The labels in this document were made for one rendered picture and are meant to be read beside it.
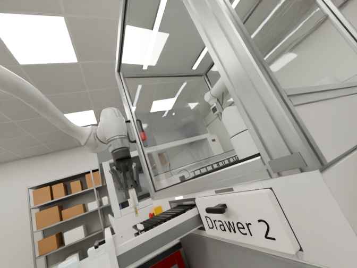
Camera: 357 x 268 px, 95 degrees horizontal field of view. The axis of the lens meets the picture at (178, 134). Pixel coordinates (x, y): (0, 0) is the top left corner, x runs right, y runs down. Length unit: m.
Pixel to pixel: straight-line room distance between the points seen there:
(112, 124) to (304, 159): 0.66
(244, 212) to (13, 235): 5.16
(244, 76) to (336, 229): 0.28
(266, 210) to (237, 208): 0.08
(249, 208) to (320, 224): 0.12
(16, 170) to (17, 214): 0.97
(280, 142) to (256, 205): 0.14
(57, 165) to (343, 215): 5.18
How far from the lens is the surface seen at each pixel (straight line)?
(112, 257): 0.56
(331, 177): 0.35
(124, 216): 1.51
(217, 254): 0.66
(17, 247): 5.33
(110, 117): 0.77
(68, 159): 5.21
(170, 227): 0.61
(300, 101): 0.39
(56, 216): 4.63
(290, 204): 0.37
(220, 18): 0.43
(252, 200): 0.39
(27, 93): 0.76
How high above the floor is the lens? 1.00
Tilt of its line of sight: 15 degrees up
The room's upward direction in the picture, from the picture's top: 21 degrees counter-clockwise
